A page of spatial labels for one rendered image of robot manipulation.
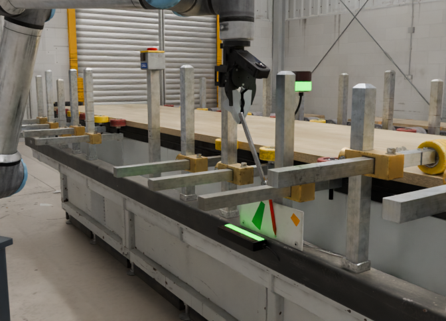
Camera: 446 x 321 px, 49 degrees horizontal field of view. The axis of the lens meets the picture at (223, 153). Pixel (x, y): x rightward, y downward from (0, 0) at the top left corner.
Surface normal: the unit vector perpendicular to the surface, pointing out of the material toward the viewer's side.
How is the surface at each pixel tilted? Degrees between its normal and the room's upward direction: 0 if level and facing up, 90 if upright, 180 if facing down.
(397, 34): 90
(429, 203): 90
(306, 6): 90
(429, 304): 0
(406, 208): 90
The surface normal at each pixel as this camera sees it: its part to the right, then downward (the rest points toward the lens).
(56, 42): 0.58, 0.13
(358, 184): -0.83, 0.09
